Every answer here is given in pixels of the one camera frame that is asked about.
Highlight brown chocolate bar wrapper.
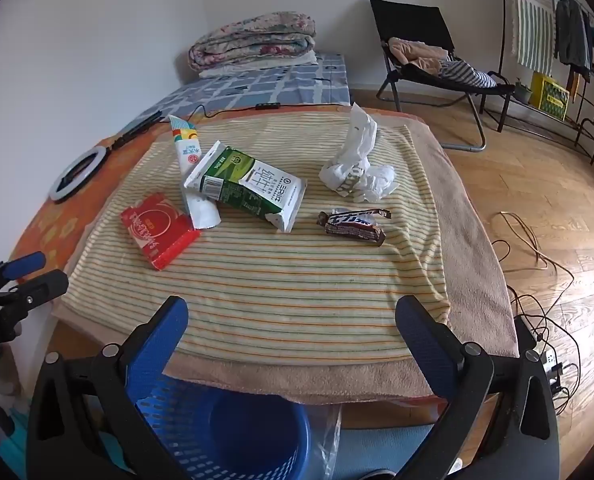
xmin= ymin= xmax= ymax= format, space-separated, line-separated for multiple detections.
xmin=317 ymin=207 xmax=393 ymax=247

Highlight orange floral sheet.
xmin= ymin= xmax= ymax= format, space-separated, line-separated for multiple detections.
xmin=9 ymin=104 xmax=430 ymax=281

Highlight white ring light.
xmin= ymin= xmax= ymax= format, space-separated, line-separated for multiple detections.
xmin=48 ymin=145 xmax=112 ymax=204

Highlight tan cable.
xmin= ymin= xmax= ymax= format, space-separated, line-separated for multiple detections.
xmin=492 ymin=210 xmax=578 ymax=281

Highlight white power strip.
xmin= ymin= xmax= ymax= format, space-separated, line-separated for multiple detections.
xmin=542 ymin=350 xmax=565 ymax=396

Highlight black cables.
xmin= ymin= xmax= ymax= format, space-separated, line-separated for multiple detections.
xmin=492 ymin=240 xmax=584 ymax=413

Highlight dark hanging jacket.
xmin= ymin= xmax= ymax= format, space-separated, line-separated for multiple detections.
xmin=554 ymin=0 xmax=592 ymax=73

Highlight green striped hanging towel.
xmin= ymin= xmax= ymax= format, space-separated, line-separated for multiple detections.
xmin=508 ymin=0 xmax=558 ymax=77

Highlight blue checked bed sheet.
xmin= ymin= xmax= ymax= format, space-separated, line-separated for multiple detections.
xmin=104 ymin=51 xmax=353 ymax=133

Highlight folded floral quilt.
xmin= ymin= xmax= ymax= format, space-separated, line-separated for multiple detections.
xmin=187 ymin=11 xmax=318 ymax=72

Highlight beige clothes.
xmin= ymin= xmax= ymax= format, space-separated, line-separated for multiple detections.
xmin=387 ymin=36 xmax=450 ymax=72

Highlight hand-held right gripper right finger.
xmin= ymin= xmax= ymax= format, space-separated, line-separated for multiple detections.
xmin=395 ymin=295 xmax=562 ymax=480

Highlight black folding chair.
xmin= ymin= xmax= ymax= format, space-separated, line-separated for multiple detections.
xmin=368 ymin=0 xmax=517 ymax=152

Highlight black metal clothes rack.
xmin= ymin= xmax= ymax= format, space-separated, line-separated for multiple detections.
xmin=494 ymin=0 xmax=594 ymax=166

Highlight green white milk carton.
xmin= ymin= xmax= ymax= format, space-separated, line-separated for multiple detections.
xmin=183 ymin=141 xmax=309 ymax=234

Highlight white plastic bag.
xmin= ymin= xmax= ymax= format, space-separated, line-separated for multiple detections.
xmin=319 ymin=102 xmax=378 ymax=197

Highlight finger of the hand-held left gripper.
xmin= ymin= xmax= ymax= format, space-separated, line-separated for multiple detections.
xmin=0 ymin=269 xmax=70 ymax=326
xmin=0 ymin=252 xmax=48 ymax=295

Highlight blue floor mat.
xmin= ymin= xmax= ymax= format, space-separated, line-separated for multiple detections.
xmin=339 ymin=422 xmax=450 ymax=480

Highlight black cable with remote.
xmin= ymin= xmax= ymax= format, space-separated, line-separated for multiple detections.
xmin=189 ymin=101 xmax=353 ymax=118

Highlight white tissue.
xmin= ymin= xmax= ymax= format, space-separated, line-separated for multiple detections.
xmin=357 ymin=162 xmax=400 ymax=202

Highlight blue plastic basket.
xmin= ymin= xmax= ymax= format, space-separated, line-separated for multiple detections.
xmin=132 ymin=375 xmax=312 ymax=480

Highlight grey striped cloth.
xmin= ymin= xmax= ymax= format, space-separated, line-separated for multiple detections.
xmin=437 ymin=58 xmax=498 ymax=92

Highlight red box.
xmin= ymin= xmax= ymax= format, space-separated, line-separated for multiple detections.
xmin=119 ymin=191 xmax=202 ymax=272

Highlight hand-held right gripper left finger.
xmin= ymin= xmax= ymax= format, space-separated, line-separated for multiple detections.
xmin=26 ymin=296 xmax=190 ymax=480

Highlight yellow crate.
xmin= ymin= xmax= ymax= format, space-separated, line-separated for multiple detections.
xmin=530 ymin=71 xmax=572 ymax=121

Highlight clear plastic bag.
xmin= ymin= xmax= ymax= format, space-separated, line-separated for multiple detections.
xmin=307 ymin=402 xmax=343 ymax=480

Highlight black tripod stand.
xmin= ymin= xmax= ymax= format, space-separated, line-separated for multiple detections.
xmin=108 ymin=110 xmax=164 ymax=151

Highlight folded white sheet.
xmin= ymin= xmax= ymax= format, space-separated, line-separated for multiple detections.
xmin=198 ymin=52 xmax=319 ymax=80

